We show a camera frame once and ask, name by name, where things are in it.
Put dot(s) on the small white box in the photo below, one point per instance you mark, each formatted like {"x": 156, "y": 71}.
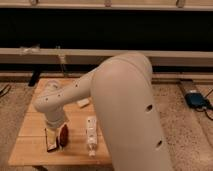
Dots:
{"x": 83, "y": 102}

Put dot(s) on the white plastic bottle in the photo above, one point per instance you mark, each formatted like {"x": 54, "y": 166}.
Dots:
{"x": 91, "y": 135}

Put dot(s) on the blue device on floor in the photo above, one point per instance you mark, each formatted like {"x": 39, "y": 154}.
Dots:
{"x": 197, "y": 100}

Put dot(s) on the wooden table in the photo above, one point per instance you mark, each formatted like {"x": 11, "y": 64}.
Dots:
{"x": 30, "y": 146}

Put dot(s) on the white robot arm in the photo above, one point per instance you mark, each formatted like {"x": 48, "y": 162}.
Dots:
{"x": 122, "y": 95}

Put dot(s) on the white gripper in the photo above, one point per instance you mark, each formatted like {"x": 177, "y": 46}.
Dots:
{"x": 53, "y": 134}

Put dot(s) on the long wooden shelf rail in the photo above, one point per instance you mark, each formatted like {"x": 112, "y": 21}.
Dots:
{"x": 92, "y": 56}

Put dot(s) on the dark snack bar packet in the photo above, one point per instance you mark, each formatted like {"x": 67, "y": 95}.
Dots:
{"x": 50, "y": 148}

